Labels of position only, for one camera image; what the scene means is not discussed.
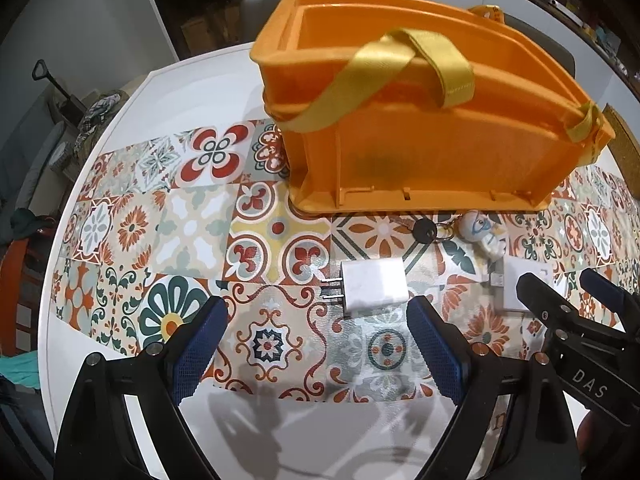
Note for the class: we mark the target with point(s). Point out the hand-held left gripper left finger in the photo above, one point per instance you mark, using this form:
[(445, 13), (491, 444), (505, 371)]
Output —
[(200, 350)]

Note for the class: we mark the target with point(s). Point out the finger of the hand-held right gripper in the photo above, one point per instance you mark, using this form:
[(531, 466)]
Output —
[(542, 300), (607, 289)]

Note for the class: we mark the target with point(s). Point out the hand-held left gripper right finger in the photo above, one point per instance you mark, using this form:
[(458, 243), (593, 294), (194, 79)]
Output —
[(435, 350)]

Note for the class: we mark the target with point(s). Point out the white charger block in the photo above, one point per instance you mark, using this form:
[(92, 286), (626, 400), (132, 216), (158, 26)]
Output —
[(515, 285)]

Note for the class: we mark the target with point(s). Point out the white charger adapter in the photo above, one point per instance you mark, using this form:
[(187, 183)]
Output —
[(372, 285)]

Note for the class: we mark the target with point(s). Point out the orange plastic crate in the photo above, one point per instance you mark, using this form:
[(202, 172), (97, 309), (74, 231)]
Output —
[(425, 150)]

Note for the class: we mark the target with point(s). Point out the person's right hand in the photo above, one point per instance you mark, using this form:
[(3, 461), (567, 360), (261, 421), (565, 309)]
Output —
[(589, 435)]

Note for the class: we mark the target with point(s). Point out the black key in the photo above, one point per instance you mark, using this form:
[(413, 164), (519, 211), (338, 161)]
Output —
[(425, 231)]

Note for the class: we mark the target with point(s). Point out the wicker box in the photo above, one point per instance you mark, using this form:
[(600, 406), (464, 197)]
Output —
[(625, 135)]

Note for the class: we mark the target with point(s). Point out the teal cloth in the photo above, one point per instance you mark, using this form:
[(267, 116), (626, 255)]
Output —
[(17, 367)]

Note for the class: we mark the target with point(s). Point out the grey dining chair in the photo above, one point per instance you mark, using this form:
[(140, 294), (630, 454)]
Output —
[(260, 10), (550, 45)]

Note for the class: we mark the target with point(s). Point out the patterned cloth bag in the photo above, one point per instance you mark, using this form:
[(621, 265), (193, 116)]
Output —
[(100, 120)]

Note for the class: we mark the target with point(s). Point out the black shovel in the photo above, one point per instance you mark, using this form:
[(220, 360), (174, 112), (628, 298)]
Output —
[(55, 85)]

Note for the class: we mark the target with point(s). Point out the wooden shelf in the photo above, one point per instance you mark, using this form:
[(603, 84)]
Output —
[(200, 10)]

